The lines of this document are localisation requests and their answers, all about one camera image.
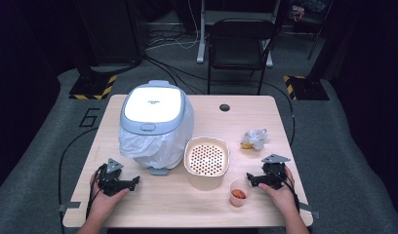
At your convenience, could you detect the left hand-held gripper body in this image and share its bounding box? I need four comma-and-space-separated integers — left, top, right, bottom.
95, 158, 132, 197

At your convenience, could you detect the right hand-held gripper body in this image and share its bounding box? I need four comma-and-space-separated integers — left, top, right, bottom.
259, 153, 291, 191

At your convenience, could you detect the person's left hand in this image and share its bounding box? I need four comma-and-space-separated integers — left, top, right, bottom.
89, 171, 131, 214

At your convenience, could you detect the person's right hand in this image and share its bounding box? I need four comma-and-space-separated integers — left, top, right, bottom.
258, 166, 300, 216

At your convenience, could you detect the clear plastic cup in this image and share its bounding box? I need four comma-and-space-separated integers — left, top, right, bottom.
228, 178, 252, 209

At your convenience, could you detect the crumpled clear plastic wrapper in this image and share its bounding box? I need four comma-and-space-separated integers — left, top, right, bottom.
240, 128, 270, 151

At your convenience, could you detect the white plastic bin liner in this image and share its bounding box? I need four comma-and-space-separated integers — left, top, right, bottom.
118, 106, 195, 171

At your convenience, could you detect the grey tape strip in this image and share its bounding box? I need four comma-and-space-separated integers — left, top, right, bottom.
58, 201, 82, 214
298, 201, 320, 219

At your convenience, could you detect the beige perforated strainer basket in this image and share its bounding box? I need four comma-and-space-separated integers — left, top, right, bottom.
183, 136, 231, 192

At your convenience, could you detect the black striped stand base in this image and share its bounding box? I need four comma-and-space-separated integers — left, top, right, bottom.
283, 75, 331, 101
68, 73, 118, 101

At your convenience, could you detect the black folding chair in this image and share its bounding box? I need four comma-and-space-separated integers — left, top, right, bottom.
206, 18, 277, 96

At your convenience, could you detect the black metal stand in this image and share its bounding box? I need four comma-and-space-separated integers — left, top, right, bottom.
305, 0, 336, 61

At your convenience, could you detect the right hand-held gripper cable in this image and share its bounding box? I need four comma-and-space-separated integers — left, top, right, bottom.
268, 165, 301, 214

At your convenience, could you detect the hand-held gripper cable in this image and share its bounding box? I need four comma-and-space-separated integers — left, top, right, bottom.
268, 165, 301, 214
85, 164, 107, 220

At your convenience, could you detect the left hand-held gripper cable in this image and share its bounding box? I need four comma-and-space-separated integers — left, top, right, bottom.
85, 164, 107, 220

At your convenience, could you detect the black floor cable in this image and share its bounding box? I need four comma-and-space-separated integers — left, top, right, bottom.
58, 126, 100, 234

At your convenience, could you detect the white metal desk frame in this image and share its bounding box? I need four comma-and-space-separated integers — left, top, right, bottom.
195, 0, 275, 68

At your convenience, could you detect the white floor cable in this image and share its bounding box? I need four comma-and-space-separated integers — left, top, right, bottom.
144, 0, 201, 52

